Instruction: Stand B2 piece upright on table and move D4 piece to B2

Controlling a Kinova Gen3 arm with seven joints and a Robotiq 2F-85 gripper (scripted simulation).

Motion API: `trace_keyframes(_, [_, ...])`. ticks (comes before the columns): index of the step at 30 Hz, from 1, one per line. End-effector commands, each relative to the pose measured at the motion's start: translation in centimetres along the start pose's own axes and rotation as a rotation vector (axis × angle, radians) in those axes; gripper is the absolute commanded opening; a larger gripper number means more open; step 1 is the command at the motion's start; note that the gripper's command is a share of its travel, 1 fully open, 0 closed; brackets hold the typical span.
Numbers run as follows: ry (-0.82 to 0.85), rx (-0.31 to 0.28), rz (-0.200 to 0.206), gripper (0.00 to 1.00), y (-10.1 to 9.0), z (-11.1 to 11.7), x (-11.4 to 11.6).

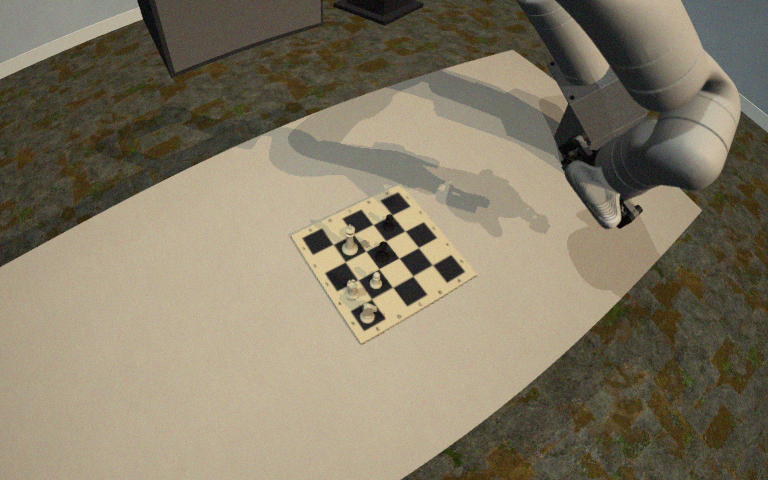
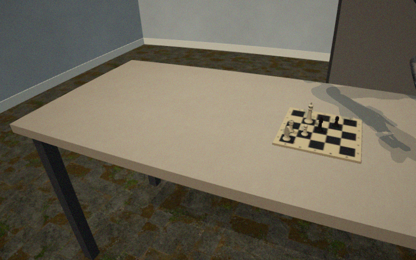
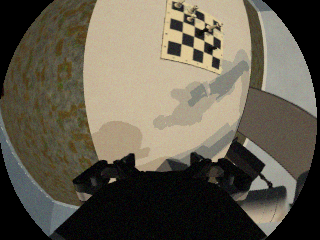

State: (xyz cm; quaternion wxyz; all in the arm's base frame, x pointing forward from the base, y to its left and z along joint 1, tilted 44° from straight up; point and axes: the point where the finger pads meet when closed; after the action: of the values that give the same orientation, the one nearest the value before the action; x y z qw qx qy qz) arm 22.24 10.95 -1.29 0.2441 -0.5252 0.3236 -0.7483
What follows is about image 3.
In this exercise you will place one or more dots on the white knight chess piece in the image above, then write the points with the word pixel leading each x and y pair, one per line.
pixel 178 5

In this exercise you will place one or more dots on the white rook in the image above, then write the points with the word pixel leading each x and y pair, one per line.
pixel 191 10

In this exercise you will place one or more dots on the white pawn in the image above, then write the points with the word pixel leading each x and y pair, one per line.
pixel 190 19

